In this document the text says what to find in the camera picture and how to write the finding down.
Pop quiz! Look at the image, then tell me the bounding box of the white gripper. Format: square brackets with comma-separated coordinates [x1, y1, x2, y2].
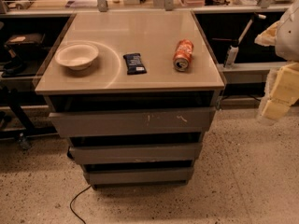
[254, 21, 299, 121]

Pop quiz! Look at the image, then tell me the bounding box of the grey bottom drawer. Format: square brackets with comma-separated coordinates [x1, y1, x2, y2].
[83, 167, 194, 185]

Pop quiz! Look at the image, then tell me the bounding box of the grey drawer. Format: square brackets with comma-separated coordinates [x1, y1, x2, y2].
[83, 167, 194, 185]
[70, 143, 202, 164]
[50, 107, 216, 137]

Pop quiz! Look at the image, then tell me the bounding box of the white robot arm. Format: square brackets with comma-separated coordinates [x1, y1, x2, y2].
[254, 0, 299, 125]

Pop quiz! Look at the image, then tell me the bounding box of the grey top drawer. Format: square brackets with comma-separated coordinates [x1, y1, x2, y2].
[50, 107, 216, 137]

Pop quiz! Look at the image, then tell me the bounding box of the grey middle drawer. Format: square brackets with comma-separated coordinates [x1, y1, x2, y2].
[70, 143, 202, 164]

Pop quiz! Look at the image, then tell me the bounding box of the grey drawer cabinet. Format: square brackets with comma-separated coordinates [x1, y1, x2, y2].
[35, 9, 226, 190]

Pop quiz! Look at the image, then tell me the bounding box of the orange soda can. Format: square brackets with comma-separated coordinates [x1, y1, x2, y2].
[173, 39, 193, 72]

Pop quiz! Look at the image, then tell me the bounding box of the dark blue snack bar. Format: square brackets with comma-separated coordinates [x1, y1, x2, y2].
[123, 53, 147, 75]

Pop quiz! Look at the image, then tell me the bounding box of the white bowl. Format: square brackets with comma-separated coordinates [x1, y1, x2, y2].
[55, 43, 99, 71]

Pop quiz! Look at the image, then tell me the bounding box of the black floor cable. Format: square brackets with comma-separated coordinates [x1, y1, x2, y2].
[68, 184, 93, 224]

